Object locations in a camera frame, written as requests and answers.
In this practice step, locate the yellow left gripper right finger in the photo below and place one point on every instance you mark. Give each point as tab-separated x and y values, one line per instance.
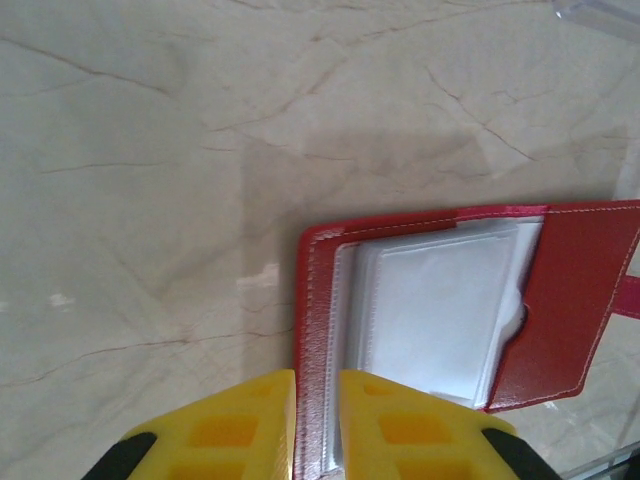
410	435

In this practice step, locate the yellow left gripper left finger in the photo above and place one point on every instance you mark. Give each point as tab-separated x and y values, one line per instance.
230	430

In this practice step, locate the red leather card holder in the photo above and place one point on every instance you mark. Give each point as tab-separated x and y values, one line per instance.
560	280

